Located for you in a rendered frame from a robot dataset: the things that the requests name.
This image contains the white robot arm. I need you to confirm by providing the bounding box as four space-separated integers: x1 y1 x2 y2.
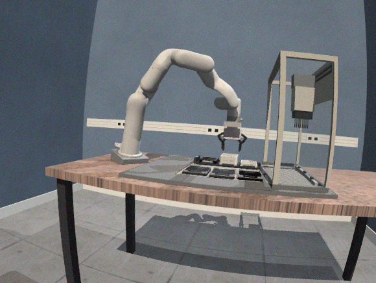
115 49 242 158

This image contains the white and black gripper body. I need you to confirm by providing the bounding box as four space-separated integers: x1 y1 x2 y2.
223 126 242 140

